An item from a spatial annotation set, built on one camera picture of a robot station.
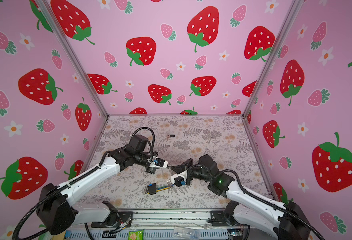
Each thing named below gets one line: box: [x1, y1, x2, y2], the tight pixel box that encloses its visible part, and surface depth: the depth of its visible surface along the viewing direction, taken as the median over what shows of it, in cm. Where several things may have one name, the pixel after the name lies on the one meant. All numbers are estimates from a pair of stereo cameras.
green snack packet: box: [128, 229, 144, 240], surface depth 70 cm
